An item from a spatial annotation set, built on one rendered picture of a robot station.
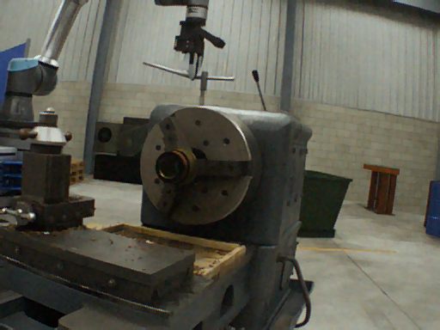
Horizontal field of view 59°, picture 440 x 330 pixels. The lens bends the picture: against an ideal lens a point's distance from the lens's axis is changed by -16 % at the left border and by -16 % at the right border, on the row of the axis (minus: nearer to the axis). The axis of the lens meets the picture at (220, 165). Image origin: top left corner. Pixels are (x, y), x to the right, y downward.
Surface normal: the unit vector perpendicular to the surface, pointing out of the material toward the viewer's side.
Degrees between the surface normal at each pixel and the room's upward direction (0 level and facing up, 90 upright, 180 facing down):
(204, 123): 90
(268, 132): 90
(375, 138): 90
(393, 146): 90
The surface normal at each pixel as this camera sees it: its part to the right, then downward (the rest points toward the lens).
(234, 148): -0.32, 0.02
